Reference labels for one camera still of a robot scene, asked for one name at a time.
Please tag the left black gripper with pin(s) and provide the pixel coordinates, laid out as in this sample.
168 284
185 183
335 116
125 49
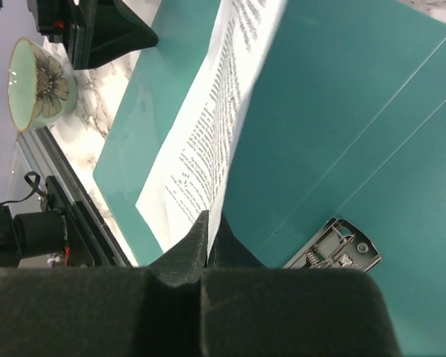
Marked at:
99 31

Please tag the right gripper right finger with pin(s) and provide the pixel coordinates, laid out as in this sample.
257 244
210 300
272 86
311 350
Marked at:
228 252

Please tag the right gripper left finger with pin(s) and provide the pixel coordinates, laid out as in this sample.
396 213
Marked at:
185 261

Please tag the single printed paper sheet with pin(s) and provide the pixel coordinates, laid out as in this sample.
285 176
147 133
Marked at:
190 172

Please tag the teal plastic folder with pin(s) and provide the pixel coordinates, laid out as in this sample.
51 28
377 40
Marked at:
349 120

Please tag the metal folder clip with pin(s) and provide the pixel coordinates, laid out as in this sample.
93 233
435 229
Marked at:
338 244

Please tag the green floral bowl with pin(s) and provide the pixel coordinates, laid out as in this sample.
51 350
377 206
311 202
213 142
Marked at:
40 89

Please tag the aluminium frame rail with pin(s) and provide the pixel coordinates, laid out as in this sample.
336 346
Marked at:
38 151

